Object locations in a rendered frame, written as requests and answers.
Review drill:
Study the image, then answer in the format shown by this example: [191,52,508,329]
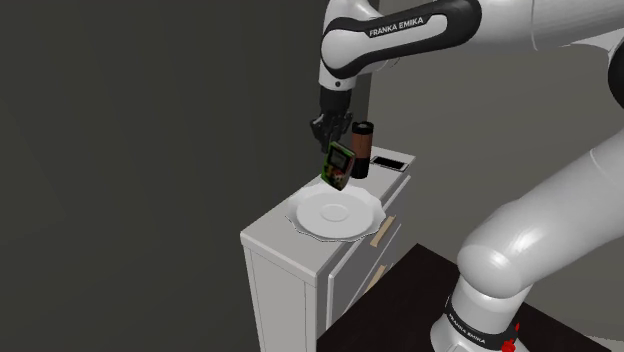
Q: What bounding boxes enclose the white chest of drawers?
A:
[239,146,417,352]

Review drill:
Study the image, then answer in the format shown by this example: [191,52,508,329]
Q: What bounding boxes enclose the black robot stand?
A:
[315,243,612,352]

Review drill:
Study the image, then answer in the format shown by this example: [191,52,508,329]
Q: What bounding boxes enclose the brown and black cylinder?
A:
[350,121,376,180]

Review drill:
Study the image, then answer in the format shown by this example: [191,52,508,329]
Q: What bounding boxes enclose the black smartphone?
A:
[369,154,410,173]

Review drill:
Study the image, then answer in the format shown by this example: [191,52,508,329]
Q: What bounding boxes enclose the green handheld game console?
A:
[319,141,357,192]

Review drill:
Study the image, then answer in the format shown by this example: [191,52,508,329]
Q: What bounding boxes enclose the white scalloped plate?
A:
[284,184,387,243]

